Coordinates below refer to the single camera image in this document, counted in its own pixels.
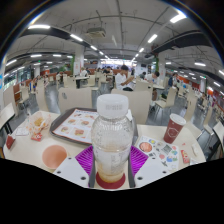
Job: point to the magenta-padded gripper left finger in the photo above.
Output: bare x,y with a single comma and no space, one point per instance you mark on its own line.
71,170

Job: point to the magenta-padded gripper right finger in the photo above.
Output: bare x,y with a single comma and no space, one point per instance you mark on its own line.
151,170

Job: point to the clear white-capped drink bottle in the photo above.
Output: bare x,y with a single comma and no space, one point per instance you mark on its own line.
111,140

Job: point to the yellow mug with pink inside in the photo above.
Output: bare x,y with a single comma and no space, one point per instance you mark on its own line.
54,156

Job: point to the red snack wrapper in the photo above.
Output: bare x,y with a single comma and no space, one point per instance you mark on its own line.
185,156

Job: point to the printed paper tray liner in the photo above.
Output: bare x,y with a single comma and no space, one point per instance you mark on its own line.
76,125

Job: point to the red paper cup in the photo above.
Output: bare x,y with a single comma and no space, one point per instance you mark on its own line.
173,130

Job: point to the small white tissue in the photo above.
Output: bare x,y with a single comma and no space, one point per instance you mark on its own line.
193,150

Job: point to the small red sauce packet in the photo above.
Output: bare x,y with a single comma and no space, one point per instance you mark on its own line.
36,137

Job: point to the clear snack bag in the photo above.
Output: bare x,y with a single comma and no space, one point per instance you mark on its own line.
38,122

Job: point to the white crumpled napkin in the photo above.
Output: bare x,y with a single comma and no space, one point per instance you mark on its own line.
129,115

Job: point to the white paper card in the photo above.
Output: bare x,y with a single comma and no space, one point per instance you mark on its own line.
22,131

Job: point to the dark red flat packet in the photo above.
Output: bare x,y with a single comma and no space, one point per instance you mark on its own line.
10,141

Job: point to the beige chair with round logo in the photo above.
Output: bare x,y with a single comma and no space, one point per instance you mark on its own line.
76,100
140,103

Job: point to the group of beige chairs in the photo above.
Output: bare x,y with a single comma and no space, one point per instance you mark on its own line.
170,95

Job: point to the beige neighbouring table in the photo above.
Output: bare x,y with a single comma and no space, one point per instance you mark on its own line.
6,115

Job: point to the person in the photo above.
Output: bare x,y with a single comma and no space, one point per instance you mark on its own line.
154,77
122,80
83,72

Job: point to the ceiling air conditioner unit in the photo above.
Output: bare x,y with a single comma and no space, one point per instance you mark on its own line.
96,32

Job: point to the group of ceiling lights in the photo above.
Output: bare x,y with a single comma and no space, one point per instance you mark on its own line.
39,26

